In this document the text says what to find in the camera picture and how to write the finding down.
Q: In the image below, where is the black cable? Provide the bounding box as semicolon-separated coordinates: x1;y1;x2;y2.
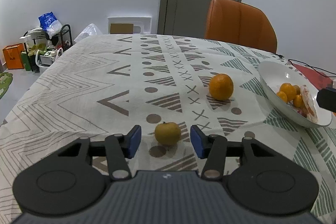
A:
273;53;336;77

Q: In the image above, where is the orange paper bag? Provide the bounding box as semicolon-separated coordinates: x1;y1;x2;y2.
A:
2;43;24;69

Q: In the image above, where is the red orange mat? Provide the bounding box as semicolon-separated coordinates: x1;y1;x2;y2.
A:
293;63;333;90

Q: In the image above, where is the small red apple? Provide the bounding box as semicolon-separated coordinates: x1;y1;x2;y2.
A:
297;109;307;118

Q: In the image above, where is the clear plastic bag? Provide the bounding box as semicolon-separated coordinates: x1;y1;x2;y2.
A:
74;23;102;43

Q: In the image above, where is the small orange in bowl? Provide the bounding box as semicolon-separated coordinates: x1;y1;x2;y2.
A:
276;90;288;103

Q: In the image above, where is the yellow-green round fruit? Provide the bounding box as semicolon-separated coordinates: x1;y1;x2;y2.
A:
154;122;181;146

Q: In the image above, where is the black metal shelf rack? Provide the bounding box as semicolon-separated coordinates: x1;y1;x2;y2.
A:
20;24;73;73

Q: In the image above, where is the white ceramic bowl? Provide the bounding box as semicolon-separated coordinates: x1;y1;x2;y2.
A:
258;61;333;128

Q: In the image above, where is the green fruit in bowl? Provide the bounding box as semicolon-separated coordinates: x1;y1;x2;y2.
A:
293;85;301;95

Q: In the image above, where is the white plastic bag with items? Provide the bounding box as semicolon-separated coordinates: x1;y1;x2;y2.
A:
35;48;63;74

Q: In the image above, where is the patterned white tablecloth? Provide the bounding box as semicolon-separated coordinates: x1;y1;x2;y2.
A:
1;35;335;223

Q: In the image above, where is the orange leather chair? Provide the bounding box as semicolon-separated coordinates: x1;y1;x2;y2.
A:
205;0;277;53

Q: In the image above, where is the white foam packaging board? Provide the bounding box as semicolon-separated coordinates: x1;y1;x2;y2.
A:
108;16;152;34

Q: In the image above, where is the green floor mat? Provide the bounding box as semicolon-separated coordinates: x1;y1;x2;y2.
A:
0;72;13;99

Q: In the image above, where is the blue white plastic bag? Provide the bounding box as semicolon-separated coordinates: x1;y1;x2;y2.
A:
38;12;63;38

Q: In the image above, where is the small yellow-orange fruit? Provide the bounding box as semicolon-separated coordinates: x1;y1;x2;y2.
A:
292;94;304;109

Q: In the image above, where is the large orange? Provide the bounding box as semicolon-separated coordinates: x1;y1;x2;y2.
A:
209;74;234;101

